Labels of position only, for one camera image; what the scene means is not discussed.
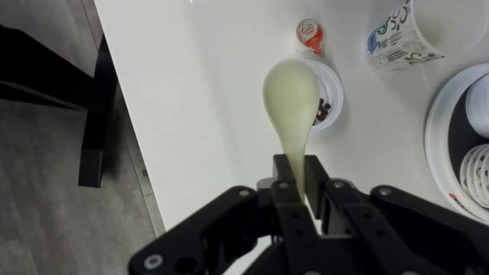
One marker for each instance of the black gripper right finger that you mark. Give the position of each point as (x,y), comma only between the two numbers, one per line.
(400,231)

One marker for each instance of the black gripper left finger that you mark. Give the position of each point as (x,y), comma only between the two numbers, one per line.
(230,227)

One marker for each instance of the cream plastic spoon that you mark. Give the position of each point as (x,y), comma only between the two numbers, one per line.
(291,97)

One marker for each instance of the dark beans in lid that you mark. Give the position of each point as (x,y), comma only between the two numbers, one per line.
(323,111)

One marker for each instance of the white plastic lid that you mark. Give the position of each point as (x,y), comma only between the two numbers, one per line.
(331,89)

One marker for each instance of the patterned paper cup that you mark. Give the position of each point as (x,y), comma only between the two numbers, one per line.
(424,31)

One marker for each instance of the white round tray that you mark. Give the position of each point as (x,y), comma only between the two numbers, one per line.
(449,137)

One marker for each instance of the red creamer pod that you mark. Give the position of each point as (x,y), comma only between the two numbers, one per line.
(311,36)

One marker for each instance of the dark table leg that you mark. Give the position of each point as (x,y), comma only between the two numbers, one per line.
(32,72)

